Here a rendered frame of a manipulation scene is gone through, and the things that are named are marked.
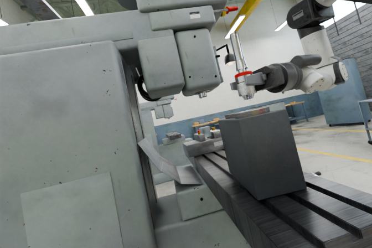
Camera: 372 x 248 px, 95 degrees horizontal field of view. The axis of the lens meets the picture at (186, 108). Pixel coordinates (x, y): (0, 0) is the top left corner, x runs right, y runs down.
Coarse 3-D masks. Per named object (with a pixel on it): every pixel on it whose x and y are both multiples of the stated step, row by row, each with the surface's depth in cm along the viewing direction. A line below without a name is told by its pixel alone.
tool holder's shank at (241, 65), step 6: (234, 36) 45; (234, 42) 46; (240, 42) 46; (234, 48) 46; (240, 48) 45; (234, 54) 46; (240, 54) 45; (240, 60) 45; (240, 66) 45; (246, 66) 45; (240, 72) 45
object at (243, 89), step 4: (240, 76) 44; (244, 76) 44; (236, 80) 46; (240, 80) 44; (236, 84) 46; (240, 84) 45; (244, 84) 44; (240, 88) 45; (244, 88) 44; (248, 88) 44; (252, 88) 44; (240, 92) 45; (244, 92) 44; (248, 92) 44; (252, 92) 44; (256, 92) 45; (240, 96) 47
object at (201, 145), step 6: (198, 138) 101; (204, 138) 99; (210, 138) 103; (216, 138) 100; (186, 144) 100; (192, 144) 97; (198, 144) 98; (204, 144) 99; (210, 144) 99; (216, 144) 100; (222, 144) 100; (186, 150) 101; (192, 150) 97; (198, 150) 97; (204, 150) 98; (210, 150) 98; (216, 150) 99; (192, 156) 96
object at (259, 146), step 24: (240, 120) 39; (264, 120) 40; (288, 120) 40; (240, 144) 42; (264, 144) 39; (288, 144) 39; (240, 168) 46; (264, 168) 39; (288, 168) 39; (264, 192) 38; (288, 192) 39
